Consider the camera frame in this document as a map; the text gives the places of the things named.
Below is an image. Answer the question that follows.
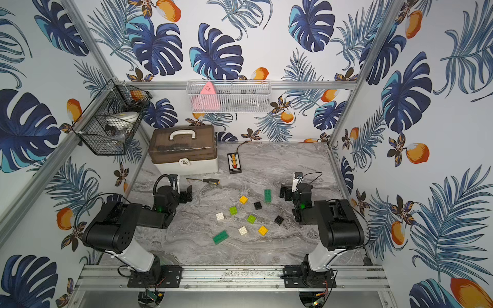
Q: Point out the dark green long lego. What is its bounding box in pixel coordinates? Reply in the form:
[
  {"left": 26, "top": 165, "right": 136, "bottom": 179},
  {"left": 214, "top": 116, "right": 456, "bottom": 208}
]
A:
[
  {"left": 264, "top": 189, "right": 272, "bottom": 204},
  {"left": 213, "top": 230, "right": 229, "bottom": 245}
]

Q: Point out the yellow lego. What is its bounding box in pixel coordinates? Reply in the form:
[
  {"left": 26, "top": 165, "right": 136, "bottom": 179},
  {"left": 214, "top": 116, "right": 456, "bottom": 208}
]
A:
[
  {"left": 258, "top": 226, "right": 268, "bottom": 236},
  {"left": 240, "top": 196, "right": 249, "bottom": 205}
]

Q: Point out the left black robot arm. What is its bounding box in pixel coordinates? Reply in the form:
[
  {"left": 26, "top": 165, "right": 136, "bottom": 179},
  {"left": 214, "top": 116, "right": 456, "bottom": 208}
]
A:
[{"left": 82, "top": 174, "right": 193, "bottom": 289}]

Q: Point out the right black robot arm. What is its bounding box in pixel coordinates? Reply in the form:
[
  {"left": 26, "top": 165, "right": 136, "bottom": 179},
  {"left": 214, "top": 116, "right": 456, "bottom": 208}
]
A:
[{"left": 281, "top": 172, "right": 365, "bottom": 289}]

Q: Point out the lime lego right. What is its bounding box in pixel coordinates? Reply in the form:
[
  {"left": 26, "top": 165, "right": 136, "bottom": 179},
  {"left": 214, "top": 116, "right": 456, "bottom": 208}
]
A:
[{"left": 247, "top": 215, "right": 256, "bottom": 224}]

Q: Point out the cream lego lower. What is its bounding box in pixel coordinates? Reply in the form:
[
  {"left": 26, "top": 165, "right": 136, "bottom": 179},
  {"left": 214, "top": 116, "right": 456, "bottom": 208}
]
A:
[{"left": 238, "top": 226, "right": 248, "bottom": 236}]

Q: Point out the brown lidded storage box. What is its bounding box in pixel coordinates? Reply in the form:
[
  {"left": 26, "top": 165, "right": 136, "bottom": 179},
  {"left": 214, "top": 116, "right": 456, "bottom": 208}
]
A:
[{"left": 148, "top": 125, "right": 219, "bottom": 175}]

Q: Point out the black remote control box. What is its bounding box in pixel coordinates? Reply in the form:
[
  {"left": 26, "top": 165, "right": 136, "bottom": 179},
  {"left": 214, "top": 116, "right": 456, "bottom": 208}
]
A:
[{"left": 227, "top": 152, "right": 242, "bottom": 175}]

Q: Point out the white object in basket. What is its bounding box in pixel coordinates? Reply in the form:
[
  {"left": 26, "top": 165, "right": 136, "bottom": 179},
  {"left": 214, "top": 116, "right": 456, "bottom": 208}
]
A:
[{"left": 105, "top": 112, "right": 139, "bottom": 130}]

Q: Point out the pink triangle object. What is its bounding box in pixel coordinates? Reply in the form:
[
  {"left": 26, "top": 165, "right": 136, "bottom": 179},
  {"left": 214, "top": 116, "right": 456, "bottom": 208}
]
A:
[{"left": 191, "top": 82, "right": 221, "bottom": 112}]

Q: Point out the yellow handled screwdriver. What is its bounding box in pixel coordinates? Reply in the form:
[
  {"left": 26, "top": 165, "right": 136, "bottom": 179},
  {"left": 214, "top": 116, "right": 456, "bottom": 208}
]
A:
[{"left": 187, "top": 178, "right": 220, "bottom": 186}]

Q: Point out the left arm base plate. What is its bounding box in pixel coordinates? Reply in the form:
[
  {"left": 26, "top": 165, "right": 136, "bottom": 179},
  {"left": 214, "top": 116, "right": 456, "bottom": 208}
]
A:
[{"left": 127, "top": 265, "right": 183, "bottom": 289}]

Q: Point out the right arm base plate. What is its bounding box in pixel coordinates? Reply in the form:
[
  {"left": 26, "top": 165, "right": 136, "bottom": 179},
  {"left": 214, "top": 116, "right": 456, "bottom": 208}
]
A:
[{"left": 281, "top": 263, "right": 336, "bottom": 289}]

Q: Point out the clear wall shelf tray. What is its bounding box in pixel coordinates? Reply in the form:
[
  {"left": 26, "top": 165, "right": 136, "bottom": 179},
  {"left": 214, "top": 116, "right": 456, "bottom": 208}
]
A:
[{"left": 186, "top": 80, "right": 272, "bottom": 114}]

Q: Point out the black wire basket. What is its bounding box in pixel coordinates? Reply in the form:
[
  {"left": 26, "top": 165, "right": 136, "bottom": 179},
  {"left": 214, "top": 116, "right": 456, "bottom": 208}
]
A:
[{"left": 71, "top": 80, "right": 152, "bottom": 156}]

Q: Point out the aluminium front rail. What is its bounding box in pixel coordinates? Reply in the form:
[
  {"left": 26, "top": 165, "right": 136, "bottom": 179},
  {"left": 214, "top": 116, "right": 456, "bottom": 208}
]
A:
[{"left": 74, "top": 266, "right": 390, "bottom": 292}]

